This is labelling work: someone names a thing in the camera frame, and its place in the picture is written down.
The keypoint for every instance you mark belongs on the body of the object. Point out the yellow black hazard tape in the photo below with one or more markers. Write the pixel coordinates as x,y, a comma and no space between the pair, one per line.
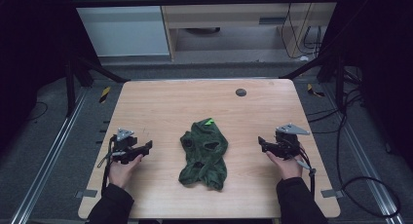
104,94
313,91

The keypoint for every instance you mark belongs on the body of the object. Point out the light wooden desk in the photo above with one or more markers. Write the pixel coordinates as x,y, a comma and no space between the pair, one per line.
227,19

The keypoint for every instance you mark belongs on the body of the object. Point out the black metal stand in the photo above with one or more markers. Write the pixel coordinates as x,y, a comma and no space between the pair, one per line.
81,74
324,71

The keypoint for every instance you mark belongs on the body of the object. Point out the black metal frame bar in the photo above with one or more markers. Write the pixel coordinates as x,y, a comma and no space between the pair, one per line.
201,1

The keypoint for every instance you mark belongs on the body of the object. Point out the aluminium floor rail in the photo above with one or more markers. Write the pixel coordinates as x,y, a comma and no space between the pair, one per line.
363,159
48,159

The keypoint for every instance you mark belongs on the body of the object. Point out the person's right hand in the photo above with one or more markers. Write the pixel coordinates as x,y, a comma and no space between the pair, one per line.
287,165

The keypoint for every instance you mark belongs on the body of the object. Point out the white cabinet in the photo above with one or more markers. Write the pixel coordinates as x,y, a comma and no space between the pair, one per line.
123,26

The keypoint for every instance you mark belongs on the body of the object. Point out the dark green garment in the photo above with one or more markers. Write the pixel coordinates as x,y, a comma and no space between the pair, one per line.
204,156

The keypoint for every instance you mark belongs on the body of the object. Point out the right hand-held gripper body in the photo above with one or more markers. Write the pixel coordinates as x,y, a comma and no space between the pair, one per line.
287,142

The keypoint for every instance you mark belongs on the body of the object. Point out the grey table bracket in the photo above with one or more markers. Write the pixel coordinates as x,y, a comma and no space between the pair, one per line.
331,194
86,194

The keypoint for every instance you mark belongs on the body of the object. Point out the grey round table grommet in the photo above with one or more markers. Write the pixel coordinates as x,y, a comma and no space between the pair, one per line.
240,92

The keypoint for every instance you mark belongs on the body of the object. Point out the person's left hand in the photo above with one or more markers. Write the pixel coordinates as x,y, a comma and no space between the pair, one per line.
121,172

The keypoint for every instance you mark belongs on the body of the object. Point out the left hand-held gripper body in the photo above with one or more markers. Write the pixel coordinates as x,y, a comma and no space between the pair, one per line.
125,145

